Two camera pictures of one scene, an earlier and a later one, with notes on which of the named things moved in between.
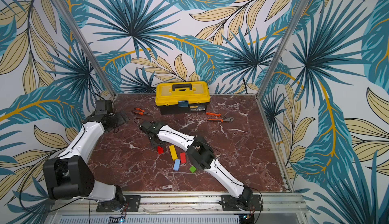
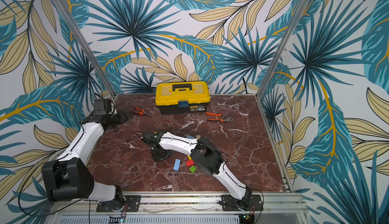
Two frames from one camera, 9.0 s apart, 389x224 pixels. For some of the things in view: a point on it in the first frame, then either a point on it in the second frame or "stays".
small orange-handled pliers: x=141 y=112 stays
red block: x=183 y=157 to x=190 y=162
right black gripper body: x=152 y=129 to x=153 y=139
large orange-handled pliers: x=230 y=119 stays
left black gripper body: x=113 y=121 stays
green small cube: x=192 y=169 stays
